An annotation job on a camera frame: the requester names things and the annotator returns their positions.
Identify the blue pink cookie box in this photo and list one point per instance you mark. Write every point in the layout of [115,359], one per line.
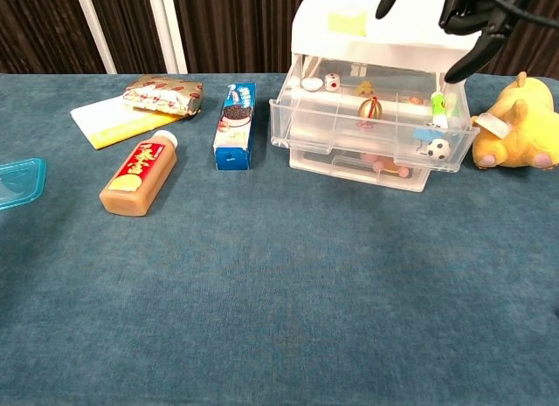
[233,131]

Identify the white yellow booklet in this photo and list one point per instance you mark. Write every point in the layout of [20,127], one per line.
[109,122]

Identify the teal table cloth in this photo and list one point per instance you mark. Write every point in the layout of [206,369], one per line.
[262,292]

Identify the yellow plush toy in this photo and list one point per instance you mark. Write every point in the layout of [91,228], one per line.
[519,135]

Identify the small white round dish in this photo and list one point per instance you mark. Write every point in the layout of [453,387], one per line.
[311,84]

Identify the clear drawer with small toys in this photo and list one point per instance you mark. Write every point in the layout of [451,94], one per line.
[314,122]

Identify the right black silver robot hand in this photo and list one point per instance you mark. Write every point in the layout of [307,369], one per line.
[469,13]

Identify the white plastic drawer cabinet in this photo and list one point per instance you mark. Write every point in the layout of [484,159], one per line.
[410,35]

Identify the gold red snack bag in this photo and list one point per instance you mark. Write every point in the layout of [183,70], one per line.
[163,96]

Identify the small soccer ball toy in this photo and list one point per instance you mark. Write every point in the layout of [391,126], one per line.
[438,148]

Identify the yellow sticky note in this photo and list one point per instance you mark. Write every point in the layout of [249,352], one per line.
[347,22]

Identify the clear drawer with pink items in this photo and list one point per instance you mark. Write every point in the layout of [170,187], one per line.
[332,168]

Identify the green white tube toy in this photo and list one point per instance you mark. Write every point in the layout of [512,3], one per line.
[439,109]

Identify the brown milk tea bottle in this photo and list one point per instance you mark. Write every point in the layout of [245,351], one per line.
[135,179]

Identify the thin white frame post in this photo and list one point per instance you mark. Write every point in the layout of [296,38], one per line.
[95,30]

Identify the white red die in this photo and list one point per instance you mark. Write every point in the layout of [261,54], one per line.
[332,82]

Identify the blue clear plastic lid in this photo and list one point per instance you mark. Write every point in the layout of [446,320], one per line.
[19,185]

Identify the wide white frame post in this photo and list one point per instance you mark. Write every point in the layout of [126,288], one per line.
[168,30]

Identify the small golden bell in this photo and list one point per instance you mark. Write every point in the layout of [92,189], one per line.
[371,109]

